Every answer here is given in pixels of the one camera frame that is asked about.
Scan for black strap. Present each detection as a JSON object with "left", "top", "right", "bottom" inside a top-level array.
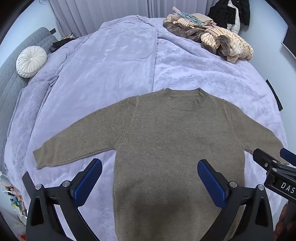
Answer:
[{"left": 265, "top": 79, "right": 283, "bottom": 112}]

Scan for olive knit sweater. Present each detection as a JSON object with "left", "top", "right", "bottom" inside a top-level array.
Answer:
[{"left": 32, "top": 88, "right": 288, "bottom": 241}]

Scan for round white pleated pillow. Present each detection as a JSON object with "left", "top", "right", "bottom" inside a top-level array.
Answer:
[{"left": 16, "top": 46, "right": 48, "bottom": 78}]

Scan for white hanging coat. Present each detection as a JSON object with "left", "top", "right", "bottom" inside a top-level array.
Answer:
[{"left": 226, "top": 0, "right": 242, "bottom": 35}]

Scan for cream striped fleece garment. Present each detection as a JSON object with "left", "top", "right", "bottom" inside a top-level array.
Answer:
[{"left": 200, "top": 27, "right": 254, "bottom": 64}]

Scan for beige folded clothes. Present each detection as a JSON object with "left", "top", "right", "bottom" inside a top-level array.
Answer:
[{"left": 167, "top": 7, "right": 216, "bottom": 27}]

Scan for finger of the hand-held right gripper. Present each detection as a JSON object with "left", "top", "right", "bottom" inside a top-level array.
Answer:
[
  {"left": 253, "top": 148, "right": 281, "bottom": 173},
  {"left": 279, "top": 148, "right": 296, "bottom": 167}
]

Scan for brown fuzzy garment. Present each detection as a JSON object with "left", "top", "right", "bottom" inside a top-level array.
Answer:
[{"left": 163, "top": 21, "right": 206, "bottom": 43}]

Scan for black device on bed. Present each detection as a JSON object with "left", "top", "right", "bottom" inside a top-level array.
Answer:
[{"left": 50, "top": 38, "right": 77, "bottom": 52}]

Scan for lavender plush blanket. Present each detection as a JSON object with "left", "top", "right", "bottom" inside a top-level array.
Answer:
[{"left": 3, "top": 15, "right": 288, "bottom": 241}]

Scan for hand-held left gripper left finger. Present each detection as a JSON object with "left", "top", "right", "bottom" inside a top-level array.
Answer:
[{"left": 22, "top": 158, "right": 103, "bottom": 241}]

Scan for circuit board with wires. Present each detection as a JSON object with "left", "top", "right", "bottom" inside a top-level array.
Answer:
[{"left": 0, "top": 171, "right": 28, "bottom": 218}]

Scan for grey curtain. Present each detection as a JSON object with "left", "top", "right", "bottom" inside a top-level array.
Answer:
[{"left": 50, "top": 0, "right": 219, "bottom": 39}]

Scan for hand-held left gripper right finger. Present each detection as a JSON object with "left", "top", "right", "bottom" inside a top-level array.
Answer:
[{"left": 197, "top": 159, "right": 274, "bottom": 241}]

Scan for grey quilted headboard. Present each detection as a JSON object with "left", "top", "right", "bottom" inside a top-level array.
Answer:
[{"left": 0, "top": 27, "right": 57, "bottom": 167}]

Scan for black hanging jacket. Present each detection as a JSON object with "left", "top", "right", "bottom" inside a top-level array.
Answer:
[{"left": 207, "top": 0, "right": 251, "bottom": 29}]

